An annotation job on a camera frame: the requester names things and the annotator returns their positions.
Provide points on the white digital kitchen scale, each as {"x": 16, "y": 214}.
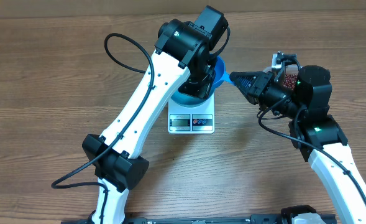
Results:
{"x": 191, "y": 120}

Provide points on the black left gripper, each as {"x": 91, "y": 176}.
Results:
{"x": 203, "y": 92}

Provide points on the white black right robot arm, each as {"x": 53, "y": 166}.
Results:
{"x": 300, "y": 114}

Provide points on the red adzuki beans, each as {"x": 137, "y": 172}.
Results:
{"x": 290, "y": 81}

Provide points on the blue plastic measuring scoop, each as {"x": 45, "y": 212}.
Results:
{"x": 221, "y": 74}

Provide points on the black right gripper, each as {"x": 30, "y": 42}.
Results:
{"x": 258, "y": 94}

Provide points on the teal metal bowl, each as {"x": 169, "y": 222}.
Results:
{"x": 186, "y": 100}

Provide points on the clear plastic container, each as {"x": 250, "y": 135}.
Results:
{"x": 289, "y": 69}

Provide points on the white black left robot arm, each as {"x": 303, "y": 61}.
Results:
{"x": 184, "y": 71}

